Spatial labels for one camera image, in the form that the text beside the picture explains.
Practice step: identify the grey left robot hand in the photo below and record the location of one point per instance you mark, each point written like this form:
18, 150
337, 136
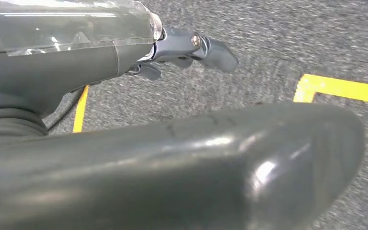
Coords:
171, 174

